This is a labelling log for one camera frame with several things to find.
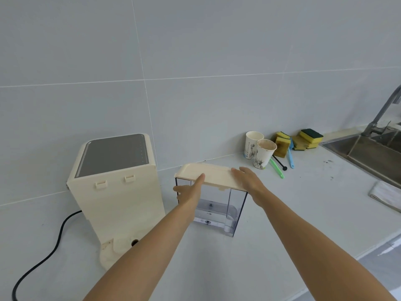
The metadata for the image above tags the stained printed paper cup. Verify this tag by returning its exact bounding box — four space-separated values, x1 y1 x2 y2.
253 139 278 170

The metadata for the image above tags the green plastic brush handle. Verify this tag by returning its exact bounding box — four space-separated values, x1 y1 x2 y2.
269 158 284 179

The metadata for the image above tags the cream tank lid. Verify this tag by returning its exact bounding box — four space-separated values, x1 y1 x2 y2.
174 163 248 193

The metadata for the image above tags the cream water dispenser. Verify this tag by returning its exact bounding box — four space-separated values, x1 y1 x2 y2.
66 133 166 269

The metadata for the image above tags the blue plastic brush handle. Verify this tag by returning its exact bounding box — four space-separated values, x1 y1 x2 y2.
287 138 295 169

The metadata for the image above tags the worn yellow sponge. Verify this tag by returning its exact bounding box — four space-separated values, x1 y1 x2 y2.
291 135 318 151

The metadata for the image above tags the black power cable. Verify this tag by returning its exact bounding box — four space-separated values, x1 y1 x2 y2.
12 210 82 301

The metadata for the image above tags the clear water tank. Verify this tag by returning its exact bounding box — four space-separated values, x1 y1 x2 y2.
174 178 248 237

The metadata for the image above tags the stainless steel sink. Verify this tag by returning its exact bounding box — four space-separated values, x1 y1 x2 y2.
320 122 401 189

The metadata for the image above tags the upright yellow sponge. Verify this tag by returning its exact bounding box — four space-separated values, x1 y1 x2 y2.
275 137 291 158

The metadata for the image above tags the person's right forearm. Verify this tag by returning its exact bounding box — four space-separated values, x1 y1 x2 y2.
253 193 397 301

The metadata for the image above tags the metal faucet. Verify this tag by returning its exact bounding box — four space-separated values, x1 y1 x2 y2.
361 85 401 137

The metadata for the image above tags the person's left forearm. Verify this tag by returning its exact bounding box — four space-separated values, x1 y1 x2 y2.
83 202 198 301

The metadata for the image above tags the white folded cloth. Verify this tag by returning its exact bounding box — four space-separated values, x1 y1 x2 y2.
368 181 401 213

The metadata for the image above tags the person's left hand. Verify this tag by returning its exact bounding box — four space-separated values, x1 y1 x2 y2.
176 173 206 216

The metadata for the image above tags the white printed paper cup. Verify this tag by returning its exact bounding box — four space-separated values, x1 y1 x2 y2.
244 131 264 160

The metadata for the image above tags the person's right hand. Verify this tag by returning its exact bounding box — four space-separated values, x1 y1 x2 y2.
231 167 270 206

